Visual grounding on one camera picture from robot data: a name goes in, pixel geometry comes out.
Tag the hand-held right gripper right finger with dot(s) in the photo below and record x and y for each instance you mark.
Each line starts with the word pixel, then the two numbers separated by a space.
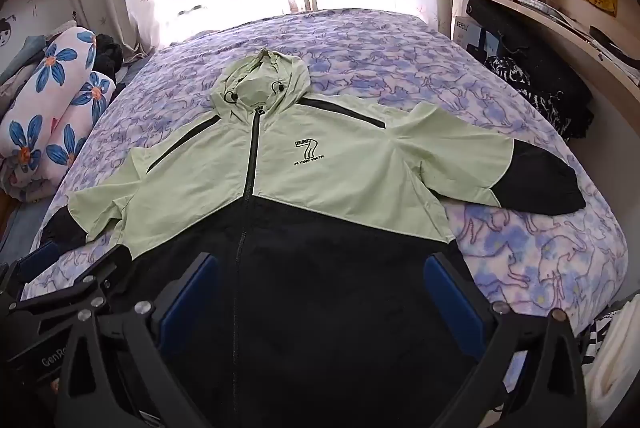
pixel 452 303

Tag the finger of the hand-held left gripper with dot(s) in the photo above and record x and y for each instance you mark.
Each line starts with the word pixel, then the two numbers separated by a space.
pixel 40 260
pixel 110 260

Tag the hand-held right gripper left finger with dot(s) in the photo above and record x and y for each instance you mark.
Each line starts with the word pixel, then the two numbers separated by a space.
pixel 192 303

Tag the green and black hooded jacket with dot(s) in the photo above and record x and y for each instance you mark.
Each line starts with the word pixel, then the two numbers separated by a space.
pixel 350 158

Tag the dark clothes pile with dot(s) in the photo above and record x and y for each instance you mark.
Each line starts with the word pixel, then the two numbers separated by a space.
pixel 107 56

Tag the black and white striped cloth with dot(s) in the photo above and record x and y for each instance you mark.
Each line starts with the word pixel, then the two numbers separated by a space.
pixel 592 338

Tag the blue flower rolled blanket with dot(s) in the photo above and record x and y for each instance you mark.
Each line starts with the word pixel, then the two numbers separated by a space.
pixel 55 108

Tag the cream fluffy cloth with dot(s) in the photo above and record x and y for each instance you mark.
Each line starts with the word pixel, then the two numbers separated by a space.
pixel 617 358

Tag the black and white patterned cloth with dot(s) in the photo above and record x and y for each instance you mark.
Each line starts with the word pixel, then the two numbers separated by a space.
pixel 525 88

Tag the purple printed fleece blanket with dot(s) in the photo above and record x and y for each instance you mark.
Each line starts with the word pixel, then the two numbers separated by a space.
pixel 400 68

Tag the white printed box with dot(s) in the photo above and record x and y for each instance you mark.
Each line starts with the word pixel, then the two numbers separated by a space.
pixel 470 36

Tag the long black bag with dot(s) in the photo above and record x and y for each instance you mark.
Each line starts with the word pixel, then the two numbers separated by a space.
pixel 530 43

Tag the black flat bar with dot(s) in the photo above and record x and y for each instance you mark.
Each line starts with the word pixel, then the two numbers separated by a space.
pixel 612 44

